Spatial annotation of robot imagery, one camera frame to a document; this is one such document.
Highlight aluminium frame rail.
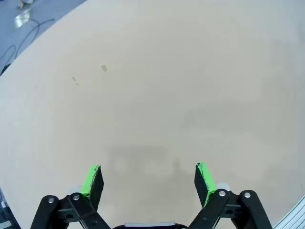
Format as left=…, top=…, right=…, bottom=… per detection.
left=271, top=192, right=305, bottom=229

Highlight black floor cable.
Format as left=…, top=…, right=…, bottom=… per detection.
left=0, top=18, right=56, bottom=73

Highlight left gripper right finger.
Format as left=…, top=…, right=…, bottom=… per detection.
left=189, top=162, right=274, bottom=229

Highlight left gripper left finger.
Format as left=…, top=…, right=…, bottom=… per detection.
left=30, top=164, right=111, bottom=229

